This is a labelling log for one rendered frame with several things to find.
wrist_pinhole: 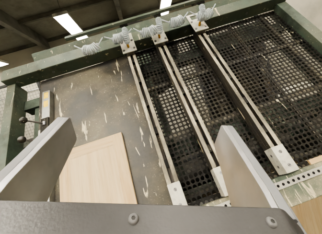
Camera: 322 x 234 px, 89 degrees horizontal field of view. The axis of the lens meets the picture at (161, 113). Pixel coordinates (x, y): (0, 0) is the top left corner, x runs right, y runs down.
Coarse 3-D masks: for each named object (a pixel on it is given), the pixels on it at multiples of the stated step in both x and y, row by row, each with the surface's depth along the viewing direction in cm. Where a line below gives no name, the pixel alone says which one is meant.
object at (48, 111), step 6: (42, 96) 111; (48, 96) 111; (42, 102) 109; (48, 102) 108; (42, 108) 107; (48, 108) 106; (42, 114) 105; (48, 114) 104; (54, 192) 86; (54, 198) 85
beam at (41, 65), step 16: (240, 0) 128; (256, 0) 126; (272, 0) 126; (224, 16) 124; (240, 16) 129; (176, 32) 123; (192, 32) 128; (112, 48) 118; (144, 48) 127; (32, 64) 117; (48, 64) 116; (64, 64) 117; (80, 64) 121; (16, 80) 116; (32, 80) 120
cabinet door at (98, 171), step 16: (96, 144) 94; (112, 144) 94; (80, 160) 91; (96, 160) 91; (112, 160) 90; (64, 176) 88; (80, 176) 87; (96, 176) 87; (112, 176) 86; (128, 176) 85; (64, 192) 84; (80, 192) 84; (96, 192) 83; (112, 192) 83; (128, 192) 82
